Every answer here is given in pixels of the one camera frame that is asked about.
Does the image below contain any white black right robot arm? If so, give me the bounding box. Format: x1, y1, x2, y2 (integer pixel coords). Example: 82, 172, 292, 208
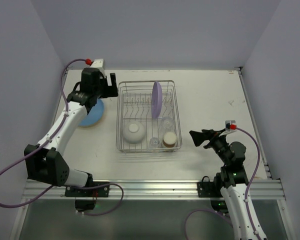
189, 123, 267, 240

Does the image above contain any blue plate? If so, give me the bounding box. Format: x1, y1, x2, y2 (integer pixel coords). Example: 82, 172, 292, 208
78, 99, 105, 128

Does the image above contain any purple cable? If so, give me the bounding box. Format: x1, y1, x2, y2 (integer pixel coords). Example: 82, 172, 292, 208
0, 58, 125, 217
184, 123, 261, 240

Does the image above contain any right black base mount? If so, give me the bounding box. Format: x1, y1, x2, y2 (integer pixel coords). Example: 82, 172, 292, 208
196, 175, 228, 214

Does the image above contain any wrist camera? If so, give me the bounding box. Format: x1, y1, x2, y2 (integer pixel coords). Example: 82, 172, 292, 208
219, 120, 237, 137
90, 58, 106, 76

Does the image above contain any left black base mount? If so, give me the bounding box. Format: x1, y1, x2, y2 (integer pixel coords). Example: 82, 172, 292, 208
64, 181, 110, 212

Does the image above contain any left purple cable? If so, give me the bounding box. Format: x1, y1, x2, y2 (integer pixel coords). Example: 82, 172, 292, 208
0, 58, 125, 217

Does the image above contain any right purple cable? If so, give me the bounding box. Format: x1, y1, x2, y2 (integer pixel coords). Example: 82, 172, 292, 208
184, 123, 261, 240

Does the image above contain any purple plate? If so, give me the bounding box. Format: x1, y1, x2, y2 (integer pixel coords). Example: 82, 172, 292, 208
151, 81, 163, 119

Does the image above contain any white bowl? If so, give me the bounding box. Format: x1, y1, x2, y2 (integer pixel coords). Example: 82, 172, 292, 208
122, 121, 146, 144

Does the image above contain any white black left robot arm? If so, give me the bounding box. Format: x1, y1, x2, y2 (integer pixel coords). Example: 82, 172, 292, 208
24, 67, 119, 188

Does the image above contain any metal wire dish rack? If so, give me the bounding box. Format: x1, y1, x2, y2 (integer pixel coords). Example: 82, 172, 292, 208
116, 80, 182, 153

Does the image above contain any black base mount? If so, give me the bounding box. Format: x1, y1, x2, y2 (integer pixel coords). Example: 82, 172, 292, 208
64, 181, 110, 212
196, 175, 228, 214

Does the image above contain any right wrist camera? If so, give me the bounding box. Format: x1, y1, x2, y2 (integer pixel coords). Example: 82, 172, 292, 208
219, 120, 237, 137

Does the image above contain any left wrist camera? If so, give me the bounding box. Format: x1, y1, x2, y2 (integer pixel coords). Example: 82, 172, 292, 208
90, 58, 106, 76

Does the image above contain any brown white cup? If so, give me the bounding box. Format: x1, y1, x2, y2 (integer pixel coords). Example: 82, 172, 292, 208
162, 131, 178, 148

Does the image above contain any small clear glass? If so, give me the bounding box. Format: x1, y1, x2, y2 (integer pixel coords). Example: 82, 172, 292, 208
149, 137, 161, 149

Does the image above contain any aluminium front rail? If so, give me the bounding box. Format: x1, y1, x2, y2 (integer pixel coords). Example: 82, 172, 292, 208
21, 179, 286, 200

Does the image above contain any large clear glass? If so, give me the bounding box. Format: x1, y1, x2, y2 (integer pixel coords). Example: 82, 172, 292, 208
160, 116, 175, 134

